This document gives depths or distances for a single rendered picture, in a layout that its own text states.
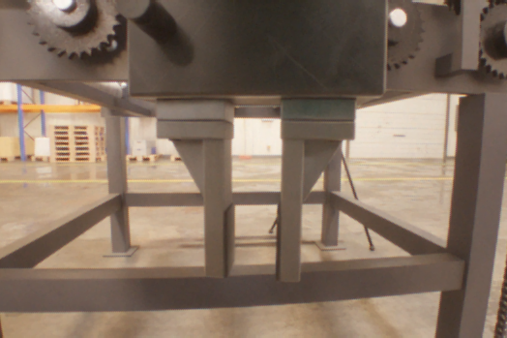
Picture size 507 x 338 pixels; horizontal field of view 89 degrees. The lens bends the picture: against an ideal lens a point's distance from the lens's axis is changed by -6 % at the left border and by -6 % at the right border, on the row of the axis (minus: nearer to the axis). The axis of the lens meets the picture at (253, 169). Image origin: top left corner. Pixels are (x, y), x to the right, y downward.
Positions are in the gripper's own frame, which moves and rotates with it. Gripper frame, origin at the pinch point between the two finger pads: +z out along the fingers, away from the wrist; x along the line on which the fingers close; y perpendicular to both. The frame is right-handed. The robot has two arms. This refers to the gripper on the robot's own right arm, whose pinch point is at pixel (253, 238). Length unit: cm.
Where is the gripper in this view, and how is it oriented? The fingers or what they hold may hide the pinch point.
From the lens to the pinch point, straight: 17.2
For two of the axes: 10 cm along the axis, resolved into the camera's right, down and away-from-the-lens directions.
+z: -0.1, 9.9, 1.1
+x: 9.9, 0.2, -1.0
